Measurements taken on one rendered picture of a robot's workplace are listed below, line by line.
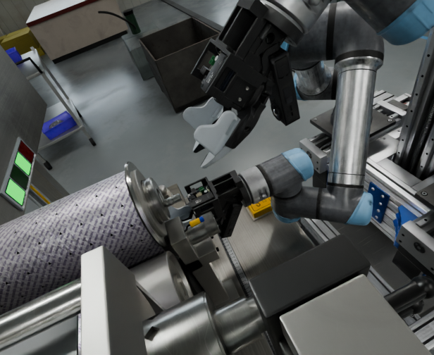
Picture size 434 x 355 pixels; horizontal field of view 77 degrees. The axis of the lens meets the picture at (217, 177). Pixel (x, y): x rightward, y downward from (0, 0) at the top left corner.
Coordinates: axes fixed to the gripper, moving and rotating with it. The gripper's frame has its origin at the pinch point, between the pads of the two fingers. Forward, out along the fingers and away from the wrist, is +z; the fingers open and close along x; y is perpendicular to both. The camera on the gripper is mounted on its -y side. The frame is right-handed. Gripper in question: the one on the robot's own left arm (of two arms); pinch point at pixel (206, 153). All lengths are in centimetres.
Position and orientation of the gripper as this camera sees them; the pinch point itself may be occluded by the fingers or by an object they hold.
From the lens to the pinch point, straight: 42.2
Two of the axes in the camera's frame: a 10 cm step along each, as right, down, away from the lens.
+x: 3.3, 6.1, -7.2
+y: -7.7, -2.7, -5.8
